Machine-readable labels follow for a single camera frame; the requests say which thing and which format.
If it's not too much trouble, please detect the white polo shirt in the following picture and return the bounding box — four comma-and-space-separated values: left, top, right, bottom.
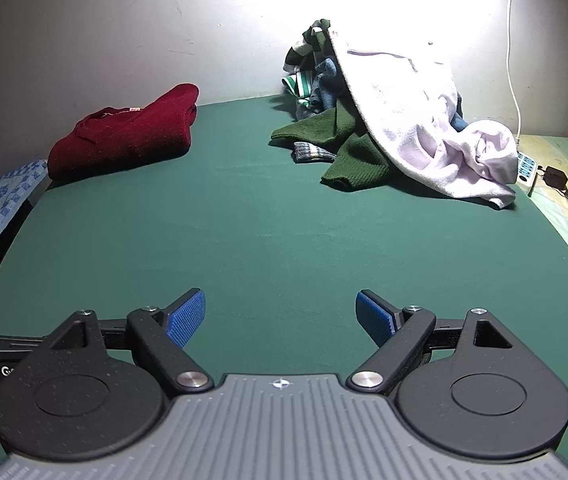
331, 30, 520, 209

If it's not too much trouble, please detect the dark red sweater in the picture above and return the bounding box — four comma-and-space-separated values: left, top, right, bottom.
46, 83, 200, 182

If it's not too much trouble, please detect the pile of green clothes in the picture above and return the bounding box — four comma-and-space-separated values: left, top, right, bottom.
270, 97, 415, 192

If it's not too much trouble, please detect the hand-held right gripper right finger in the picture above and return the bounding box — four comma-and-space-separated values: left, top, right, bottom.
347, 290, 515, 392

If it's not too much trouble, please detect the light blue knit garment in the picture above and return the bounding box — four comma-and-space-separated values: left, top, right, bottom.
309, 57, 351, 116

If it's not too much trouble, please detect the dark green white striped shirt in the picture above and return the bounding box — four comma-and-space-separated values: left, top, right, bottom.
283, 19, 337, 76

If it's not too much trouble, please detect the white power strip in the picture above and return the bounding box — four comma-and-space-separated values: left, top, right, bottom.
514, 152, 539, 197

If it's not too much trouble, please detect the grey plaid garment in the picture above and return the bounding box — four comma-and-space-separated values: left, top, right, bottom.
292, 142, 337, 165

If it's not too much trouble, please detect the bright green white striped garment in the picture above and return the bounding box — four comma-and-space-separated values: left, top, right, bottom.
282, 71, 322, 111

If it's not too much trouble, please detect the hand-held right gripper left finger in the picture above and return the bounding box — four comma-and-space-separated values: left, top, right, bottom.
45, 288, 214, 392

